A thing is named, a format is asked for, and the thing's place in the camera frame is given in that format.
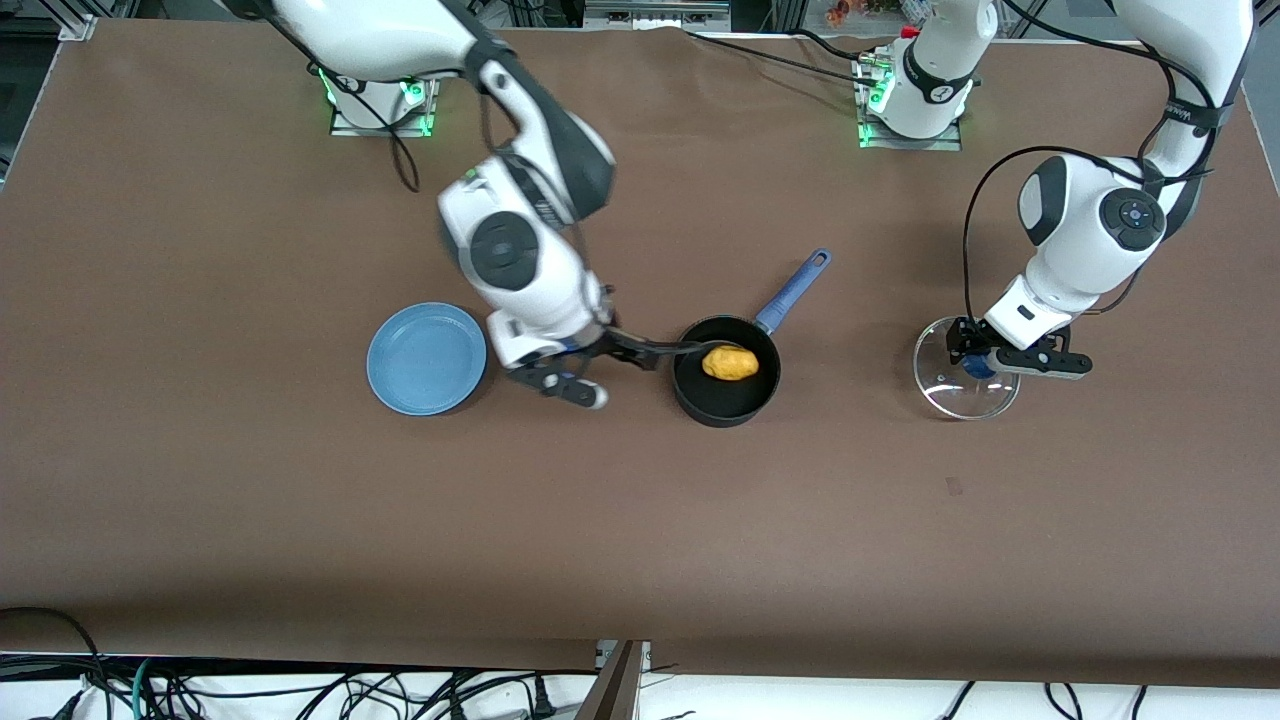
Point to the brown table cover sheet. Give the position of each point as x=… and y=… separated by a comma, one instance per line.
x=600, y=500

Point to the grey metal profile post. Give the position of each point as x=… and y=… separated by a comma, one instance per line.
x=615, y=690

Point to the blue round plate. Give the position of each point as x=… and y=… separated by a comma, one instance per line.
x=425, y=360

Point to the black power plug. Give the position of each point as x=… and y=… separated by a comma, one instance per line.
x=541, y=700

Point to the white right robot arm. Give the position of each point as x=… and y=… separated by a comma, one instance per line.
x=520, y=260

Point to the metal corner bracket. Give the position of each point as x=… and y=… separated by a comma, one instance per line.
x=78, y=28

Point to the yellow potato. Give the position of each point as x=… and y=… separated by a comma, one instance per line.
x=730, y=363

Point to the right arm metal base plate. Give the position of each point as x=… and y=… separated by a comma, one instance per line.
x=400, y=130

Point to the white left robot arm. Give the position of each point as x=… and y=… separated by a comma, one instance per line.
x=1080, y=230

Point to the glass lid with blue knob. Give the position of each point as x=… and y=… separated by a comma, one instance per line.
x=960, y=400

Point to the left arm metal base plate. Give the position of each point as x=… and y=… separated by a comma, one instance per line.
x=940, y=143

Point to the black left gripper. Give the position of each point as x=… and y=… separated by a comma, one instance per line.
x=968, y=338

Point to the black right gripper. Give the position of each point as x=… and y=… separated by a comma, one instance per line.
x=622, y=346

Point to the colourful background object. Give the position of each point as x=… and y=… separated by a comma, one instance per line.
x=845, y=10

